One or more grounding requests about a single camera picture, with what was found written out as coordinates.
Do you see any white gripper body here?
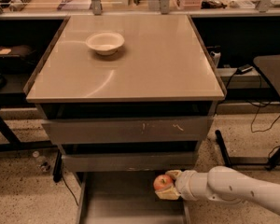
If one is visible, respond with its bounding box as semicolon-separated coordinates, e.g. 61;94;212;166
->
175;170;197;201

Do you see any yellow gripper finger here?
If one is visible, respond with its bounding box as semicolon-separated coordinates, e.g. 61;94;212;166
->
165;170;182;180
155;184;180;201

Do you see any red apple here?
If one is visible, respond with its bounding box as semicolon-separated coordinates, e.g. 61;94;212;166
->
153;175;174;190

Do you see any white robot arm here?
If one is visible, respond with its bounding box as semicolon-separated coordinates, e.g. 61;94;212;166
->
153;166;280;216

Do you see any top grey drawer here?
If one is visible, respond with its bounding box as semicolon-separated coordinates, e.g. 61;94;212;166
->
36;101;217;146

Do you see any bottom open grey drawer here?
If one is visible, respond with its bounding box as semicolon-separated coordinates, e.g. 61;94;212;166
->
76;171;190;224

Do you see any grey drawer cabinet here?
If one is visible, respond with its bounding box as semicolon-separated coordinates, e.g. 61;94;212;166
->
23;14;227;224

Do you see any middle grey drawer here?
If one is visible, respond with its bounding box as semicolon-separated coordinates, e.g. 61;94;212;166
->
62;142;198;173

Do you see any black table leg bar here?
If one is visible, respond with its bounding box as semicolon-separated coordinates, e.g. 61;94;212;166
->
215;130;232;168

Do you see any black power adapter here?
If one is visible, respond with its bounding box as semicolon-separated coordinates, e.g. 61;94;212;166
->
236;64;253;75

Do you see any plastic bottle on floor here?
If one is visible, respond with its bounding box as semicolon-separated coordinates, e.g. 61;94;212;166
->
33;151;50;173

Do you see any dark side table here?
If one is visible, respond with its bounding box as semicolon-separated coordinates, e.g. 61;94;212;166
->
253;54;280;170

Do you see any white bowl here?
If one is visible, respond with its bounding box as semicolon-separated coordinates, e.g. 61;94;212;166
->
86;32;124;55

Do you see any black cable on floor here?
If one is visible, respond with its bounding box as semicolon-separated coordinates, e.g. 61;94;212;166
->
245;100;280;133

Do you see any black floor cable left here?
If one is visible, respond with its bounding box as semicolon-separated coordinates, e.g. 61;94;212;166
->
61;175;80;207

